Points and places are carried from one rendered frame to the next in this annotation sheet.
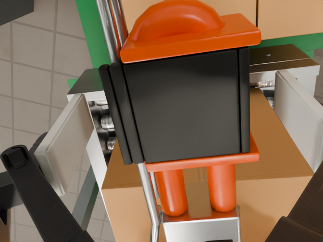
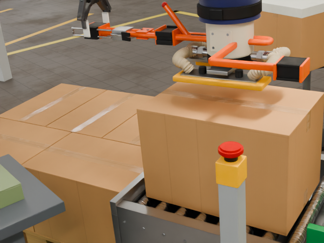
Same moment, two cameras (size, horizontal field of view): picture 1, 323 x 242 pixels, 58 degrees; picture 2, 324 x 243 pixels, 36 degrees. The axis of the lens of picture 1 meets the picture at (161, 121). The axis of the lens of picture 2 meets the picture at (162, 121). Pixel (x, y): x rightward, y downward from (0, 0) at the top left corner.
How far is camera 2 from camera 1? 216 cm
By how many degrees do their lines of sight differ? 88
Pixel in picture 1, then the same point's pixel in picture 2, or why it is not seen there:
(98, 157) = (167, 214)
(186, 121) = (96, 24)
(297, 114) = (104, 19)
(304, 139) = (105, 16)
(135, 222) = (164, 106)
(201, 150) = (101, 24)
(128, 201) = (150, 104)
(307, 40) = not seen: hidden behind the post
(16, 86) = not seen: outside the picture
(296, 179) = not seen: hidden behind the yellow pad
